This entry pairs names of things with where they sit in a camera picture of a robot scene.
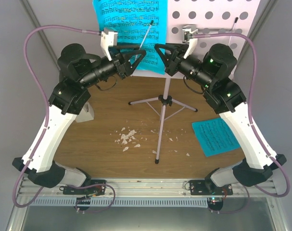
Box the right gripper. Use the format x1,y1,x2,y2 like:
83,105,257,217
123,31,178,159
155,43,214,89

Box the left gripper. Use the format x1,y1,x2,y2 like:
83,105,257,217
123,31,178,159
81,44,148,89

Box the blue sheet music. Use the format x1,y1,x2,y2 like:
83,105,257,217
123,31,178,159
92,0,168,74
191,118,240,157

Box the pink music stand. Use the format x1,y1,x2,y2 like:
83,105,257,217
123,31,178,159
129,0,260,164

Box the white metronome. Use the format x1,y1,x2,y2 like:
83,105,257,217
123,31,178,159
75,102,94,123

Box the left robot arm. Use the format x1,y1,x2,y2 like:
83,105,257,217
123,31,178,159
12,43,146,194

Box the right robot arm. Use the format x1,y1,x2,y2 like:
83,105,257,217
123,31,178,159
154,43,287,195

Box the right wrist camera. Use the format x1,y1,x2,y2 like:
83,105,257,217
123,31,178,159
182,25,198,59

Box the aluminium rail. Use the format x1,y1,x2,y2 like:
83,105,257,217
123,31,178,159
18,178,277,197

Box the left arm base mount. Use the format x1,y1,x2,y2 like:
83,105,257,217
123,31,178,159
59,180,106,207

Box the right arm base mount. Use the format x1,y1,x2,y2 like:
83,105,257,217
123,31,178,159
184,180,233,213

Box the grey slotted cable duct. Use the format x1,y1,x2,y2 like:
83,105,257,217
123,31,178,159
32,197,208,208

